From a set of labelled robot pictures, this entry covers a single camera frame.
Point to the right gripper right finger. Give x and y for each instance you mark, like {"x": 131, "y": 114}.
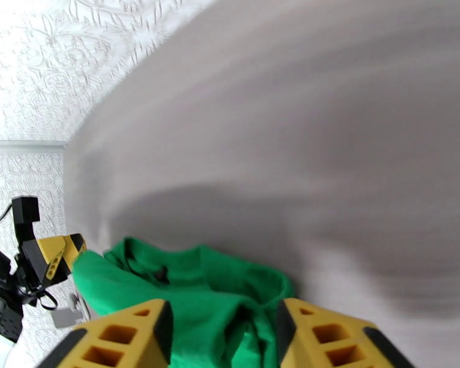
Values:
{"x": 329, "y": 340}

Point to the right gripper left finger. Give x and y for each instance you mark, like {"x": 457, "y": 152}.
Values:
{"x": 122, "y": 340}

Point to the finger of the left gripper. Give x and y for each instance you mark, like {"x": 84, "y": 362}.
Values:
{"x": 80, "y": 246}
{"x": 53, "y": 255}

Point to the green shirt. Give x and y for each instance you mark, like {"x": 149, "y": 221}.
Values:
{"x": 199, "y": 294}

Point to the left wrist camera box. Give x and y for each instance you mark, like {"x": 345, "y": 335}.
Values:
{"x": 25, "y": 213}

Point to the aluminium corner post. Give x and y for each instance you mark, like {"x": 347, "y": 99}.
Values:
{"x": 23, "y": 147}

